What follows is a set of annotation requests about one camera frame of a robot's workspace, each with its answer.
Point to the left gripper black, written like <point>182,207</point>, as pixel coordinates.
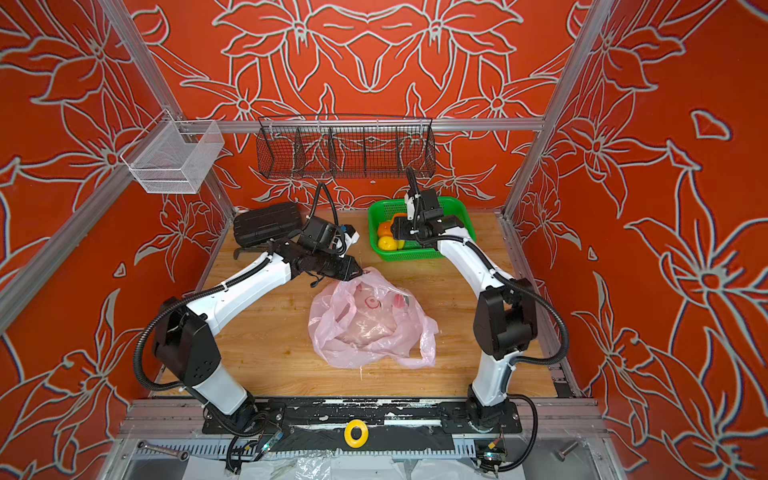
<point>349,269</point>

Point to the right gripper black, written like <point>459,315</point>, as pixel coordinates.
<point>407,228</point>

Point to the orange mandarin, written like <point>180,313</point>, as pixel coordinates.
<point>398,217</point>
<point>385,229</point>

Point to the yellow mandarin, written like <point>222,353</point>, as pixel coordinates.
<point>389,244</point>

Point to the pink plastic bag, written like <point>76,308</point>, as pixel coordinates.
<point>362,321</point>

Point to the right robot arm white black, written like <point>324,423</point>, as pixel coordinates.
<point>505,321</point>

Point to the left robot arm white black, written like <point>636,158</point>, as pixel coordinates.
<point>178,347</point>

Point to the black plastic case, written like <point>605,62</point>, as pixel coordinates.
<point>257,226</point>

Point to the yellow tape roll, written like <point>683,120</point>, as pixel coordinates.
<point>356,434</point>

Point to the metal wrench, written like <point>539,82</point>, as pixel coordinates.
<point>180,455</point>

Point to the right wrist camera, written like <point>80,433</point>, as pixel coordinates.
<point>411,201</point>

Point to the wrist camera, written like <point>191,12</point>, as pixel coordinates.
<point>350,235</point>
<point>411,201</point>

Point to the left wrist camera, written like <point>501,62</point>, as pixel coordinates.
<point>350,235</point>

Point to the black wire wall basket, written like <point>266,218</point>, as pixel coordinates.
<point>353,147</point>

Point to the clear plastic wall bin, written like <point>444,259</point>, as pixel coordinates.
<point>169,156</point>

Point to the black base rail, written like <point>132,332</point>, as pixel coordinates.
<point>397,426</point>

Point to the metal bolt on frame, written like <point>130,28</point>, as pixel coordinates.
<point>564,451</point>

